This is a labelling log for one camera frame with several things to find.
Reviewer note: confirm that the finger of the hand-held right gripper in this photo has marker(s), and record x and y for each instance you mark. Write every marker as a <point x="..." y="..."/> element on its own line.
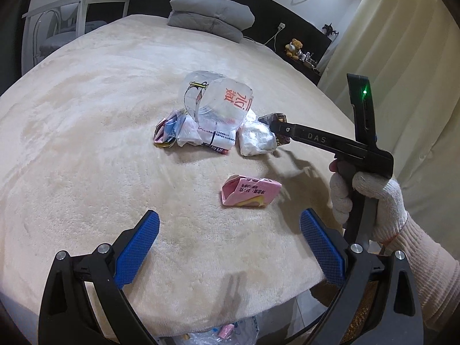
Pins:
<point x="284" y="129"/>

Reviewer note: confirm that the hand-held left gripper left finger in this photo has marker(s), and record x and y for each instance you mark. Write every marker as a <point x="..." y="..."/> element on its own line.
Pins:
<point x="138" y="248"/>

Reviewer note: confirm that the white crumpled plastic bag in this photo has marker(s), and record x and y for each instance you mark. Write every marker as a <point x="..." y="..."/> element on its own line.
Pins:
<point x="188" y="131"/>

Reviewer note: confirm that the grey pillows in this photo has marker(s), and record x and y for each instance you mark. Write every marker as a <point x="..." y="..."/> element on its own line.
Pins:
<point x="212" y="10"/>

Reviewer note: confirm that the clear plastic trash bag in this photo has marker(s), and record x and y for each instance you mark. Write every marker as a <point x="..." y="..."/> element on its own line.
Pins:
<point x="201" y="337"/>

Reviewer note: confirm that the brown snack wrapper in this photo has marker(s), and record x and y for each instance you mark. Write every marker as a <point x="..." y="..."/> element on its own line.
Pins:
<point x="275" y="116"/>

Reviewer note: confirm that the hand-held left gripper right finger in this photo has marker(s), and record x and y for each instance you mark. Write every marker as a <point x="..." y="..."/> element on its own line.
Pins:
<point x="321" y="244"/>

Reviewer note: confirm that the brown teddy bear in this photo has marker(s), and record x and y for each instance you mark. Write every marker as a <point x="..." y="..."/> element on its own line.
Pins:
<point x="294" y="48"/>

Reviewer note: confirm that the colourful crumpled wrapper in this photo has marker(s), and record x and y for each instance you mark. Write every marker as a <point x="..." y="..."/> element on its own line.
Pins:
<point x="165" y="131"/>

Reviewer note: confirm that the person's right hand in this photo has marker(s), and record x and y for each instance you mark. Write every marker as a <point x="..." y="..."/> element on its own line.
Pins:
<point x="382" y="205"/>

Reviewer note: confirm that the white tissue pack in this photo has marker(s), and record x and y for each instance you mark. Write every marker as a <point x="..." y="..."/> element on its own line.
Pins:
<point x="257" y="138"/>

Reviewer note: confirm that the cream curtain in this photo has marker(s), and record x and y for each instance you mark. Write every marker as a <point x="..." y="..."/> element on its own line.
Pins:
<point x="395" y="43"/>

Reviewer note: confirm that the black figurine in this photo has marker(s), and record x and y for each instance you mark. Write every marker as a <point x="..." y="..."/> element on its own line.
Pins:
<point x="330" y="29"/>

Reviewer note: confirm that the white chair grey cushion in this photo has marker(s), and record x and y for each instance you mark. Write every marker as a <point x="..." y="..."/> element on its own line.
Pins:
<point x="57" y="37"/>

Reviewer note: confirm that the pink crumpled carton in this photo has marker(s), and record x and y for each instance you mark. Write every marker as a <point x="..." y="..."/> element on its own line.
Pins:
<point x="248" y="192"/>

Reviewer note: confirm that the clear plastic cup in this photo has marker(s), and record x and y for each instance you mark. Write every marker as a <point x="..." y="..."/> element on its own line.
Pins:
<point x="222" y="104"/>

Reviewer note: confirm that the white printed wrapper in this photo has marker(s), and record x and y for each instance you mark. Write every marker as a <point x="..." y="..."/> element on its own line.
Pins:
<point x="219" y="140"/>

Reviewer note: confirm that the white desk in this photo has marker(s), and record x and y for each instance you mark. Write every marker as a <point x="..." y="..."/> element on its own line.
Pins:
<point x="86" y="1"/>

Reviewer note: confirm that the beige fleece blanket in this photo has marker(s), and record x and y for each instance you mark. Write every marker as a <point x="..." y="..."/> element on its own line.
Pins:
<point x="107" y="151"/>

